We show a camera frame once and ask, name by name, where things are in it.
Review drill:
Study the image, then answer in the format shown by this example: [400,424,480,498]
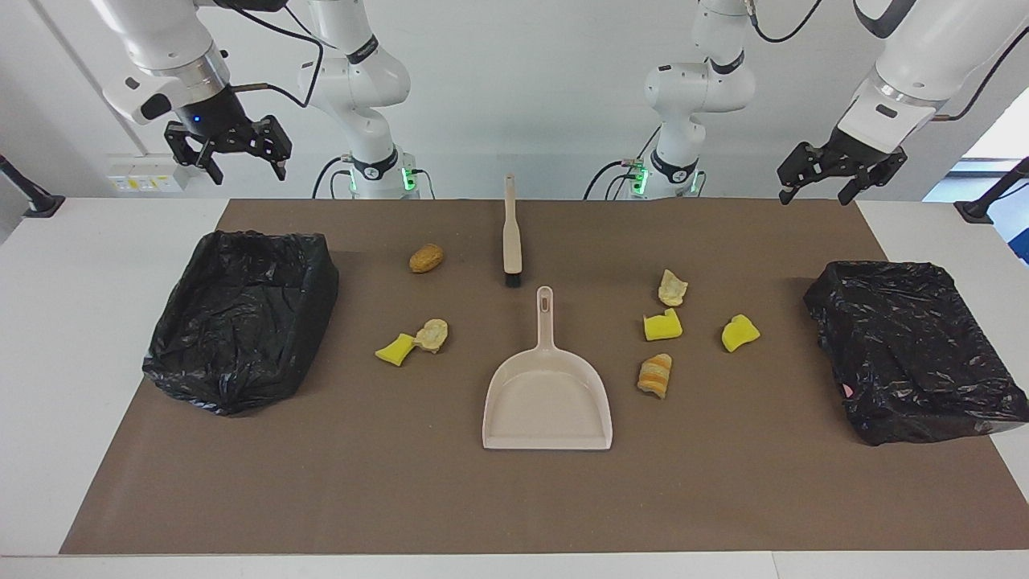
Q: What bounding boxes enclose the orange striped toy croissant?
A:
[637,353,674,400]

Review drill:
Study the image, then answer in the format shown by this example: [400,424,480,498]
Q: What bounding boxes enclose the bright window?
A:
[961,105,1029,162]

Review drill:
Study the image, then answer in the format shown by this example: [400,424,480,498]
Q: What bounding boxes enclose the black bag bin pink spot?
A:
[803,260,1029,447]

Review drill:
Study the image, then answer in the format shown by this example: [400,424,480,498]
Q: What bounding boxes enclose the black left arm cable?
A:
[744,0,1029,121]

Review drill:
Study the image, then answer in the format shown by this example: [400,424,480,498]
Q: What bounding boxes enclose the white wall cable duct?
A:
[31,0,152,158]

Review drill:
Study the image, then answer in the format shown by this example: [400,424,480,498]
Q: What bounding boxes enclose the yellow green sponge piece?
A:
[721,314,761,353]
[643,308,684,342]

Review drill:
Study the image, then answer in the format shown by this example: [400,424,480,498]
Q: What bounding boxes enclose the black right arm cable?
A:
[211,0,326,109]

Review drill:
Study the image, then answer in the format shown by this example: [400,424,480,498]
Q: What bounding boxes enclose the beige plastic dustpan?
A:
[482,285,613,451]

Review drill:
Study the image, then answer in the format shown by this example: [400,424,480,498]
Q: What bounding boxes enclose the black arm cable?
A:
[211,0,326,109]
[744,0,1029,121]

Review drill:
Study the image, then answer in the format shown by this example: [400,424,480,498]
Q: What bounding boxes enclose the black bag lined bin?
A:
[142,229,340,417]

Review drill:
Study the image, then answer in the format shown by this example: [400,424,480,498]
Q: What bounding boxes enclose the beige hand brush black bristles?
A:
[502,174,523,289]

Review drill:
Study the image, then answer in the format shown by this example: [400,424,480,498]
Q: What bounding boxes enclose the blue background object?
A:
[1001,211,1029,265]

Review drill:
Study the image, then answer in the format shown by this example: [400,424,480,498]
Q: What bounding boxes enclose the white wall socket box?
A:
[107,154,196,195]

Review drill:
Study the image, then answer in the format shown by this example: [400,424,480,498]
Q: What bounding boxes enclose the brown table mat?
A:
[59,199,1029,556]

